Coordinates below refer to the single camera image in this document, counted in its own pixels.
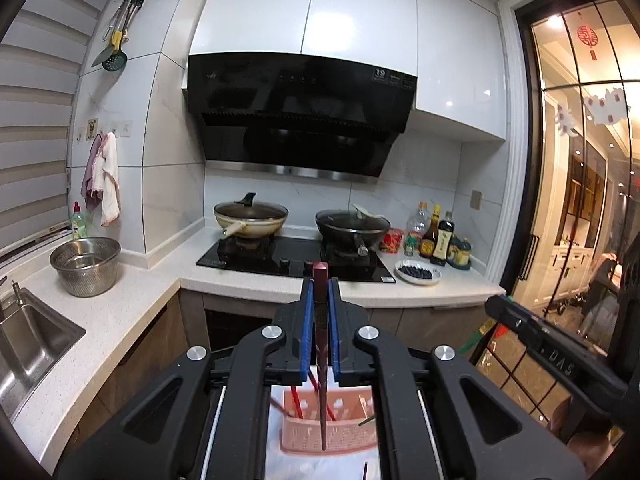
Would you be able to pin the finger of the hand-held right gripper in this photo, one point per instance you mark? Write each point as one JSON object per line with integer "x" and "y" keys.
{"x": 515, "y": 317}

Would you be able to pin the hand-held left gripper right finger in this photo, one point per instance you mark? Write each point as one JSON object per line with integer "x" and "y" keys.
{"x": 334, "y": 330}

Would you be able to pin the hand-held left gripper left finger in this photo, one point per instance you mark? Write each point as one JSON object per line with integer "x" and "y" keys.
{"x": 307, "y": 330}

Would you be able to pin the brown chopstick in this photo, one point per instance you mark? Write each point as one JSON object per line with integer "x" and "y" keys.
{"x": 320, "y": 280}

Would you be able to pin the pink perforated utensil holder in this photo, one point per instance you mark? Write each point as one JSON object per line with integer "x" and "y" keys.
{"x": 345, "y": 440}

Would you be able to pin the person's right hand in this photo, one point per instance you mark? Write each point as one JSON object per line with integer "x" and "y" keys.
{"x": 590, "y": 455}

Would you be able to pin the red bag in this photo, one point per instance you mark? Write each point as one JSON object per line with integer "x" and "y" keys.
{"x": 501, "y": 332}

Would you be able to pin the black gas stove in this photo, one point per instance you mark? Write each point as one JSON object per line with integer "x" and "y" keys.
{"x": 295, "y": 257}

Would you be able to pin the small seasoning jars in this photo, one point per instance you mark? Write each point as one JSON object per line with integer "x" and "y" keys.
{"x": 461, "y": 252}

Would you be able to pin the white plate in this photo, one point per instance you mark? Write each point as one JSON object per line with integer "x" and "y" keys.
{"x": 417, "y": 272}

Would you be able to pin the black wok with lid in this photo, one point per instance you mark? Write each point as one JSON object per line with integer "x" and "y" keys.
{"x": 352, "y": 230}

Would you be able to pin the dark soy sauce bottle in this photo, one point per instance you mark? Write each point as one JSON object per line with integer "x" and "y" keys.
{"x": 444, "y": 242}

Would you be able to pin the red snack packet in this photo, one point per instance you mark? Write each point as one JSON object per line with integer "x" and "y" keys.
{"x": 391, "y": 241}

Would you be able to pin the small green cap jar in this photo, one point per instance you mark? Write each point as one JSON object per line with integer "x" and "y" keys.
{"x": 412, "y": 246}

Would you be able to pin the yellow cap sauce bottle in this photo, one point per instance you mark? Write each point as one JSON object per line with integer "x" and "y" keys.
{"x": 430, "y": 240}

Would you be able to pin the beige pan with lid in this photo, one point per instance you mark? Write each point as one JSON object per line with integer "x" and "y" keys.
{"x": 252, "y": 217}

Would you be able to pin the clear plastic bottle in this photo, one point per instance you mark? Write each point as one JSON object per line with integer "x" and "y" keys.
{"x": 417, "y": 222}

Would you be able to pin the blue dotted tablecloth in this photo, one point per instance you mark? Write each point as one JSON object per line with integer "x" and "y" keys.
{"x": 325, "y": 467}

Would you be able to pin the dark red wavy chopstick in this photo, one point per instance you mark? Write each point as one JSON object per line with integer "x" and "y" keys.
{"x": 365, "y": 471}

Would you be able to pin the glass sliding door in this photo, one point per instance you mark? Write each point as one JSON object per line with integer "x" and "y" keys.
{"x": 575, "y": 185}

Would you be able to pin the white kitchen counter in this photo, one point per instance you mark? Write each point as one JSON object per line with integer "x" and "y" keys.
{"x": 165, "y": 267}

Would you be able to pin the black range hood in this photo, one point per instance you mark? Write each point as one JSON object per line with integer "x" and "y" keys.
{"x": 300, "y": 120}

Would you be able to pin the white paper window decorations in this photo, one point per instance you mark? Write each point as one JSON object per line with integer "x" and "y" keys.
{"x": 600, "y": 105}

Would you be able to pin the steel colander bowl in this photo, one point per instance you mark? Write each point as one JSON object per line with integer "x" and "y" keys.
{"x": 85, "y": 270}

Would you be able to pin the white hanging towel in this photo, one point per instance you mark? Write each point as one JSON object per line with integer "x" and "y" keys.
{"x": 111, "y": 185}

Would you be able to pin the green dish soap bottle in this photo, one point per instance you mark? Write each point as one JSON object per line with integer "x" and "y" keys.
{"x": 79, "y": 222}

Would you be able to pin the pink hanging towel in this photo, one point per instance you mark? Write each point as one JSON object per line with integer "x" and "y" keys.
{"x": 92, "y": 175}

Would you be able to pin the steel sink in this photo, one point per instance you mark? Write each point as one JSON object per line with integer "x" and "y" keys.
{"x": 30, "y": 345}

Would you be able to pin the red hanging ornament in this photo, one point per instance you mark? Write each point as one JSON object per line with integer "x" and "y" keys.
{"x": 589, "y": 37}

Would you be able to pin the steel faucet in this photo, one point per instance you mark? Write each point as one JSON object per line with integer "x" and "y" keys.
{"x": 15, "y": 295}

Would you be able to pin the white upper cabinets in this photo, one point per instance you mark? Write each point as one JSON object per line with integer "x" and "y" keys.
{"x": 350, "y": 10}

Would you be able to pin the hanging slotted spoon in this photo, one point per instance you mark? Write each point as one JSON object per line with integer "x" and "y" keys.
{"x": 115, "y": 57}

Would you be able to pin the hanging spatula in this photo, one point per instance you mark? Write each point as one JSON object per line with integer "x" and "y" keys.
{"x": 102, "y": 52}

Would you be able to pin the white window blinds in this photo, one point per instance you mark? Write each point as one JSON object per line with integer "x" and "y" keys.
{"x": 35, "y": 110}

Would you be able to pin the grey wall outlet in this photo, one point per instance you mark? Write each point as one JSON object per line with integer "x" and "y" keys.
{"x": 476, "y": 200}

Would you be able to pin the wall hooks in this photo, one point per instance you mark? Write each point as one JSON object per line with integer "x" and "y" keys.
{"x": 102, "y": 129}

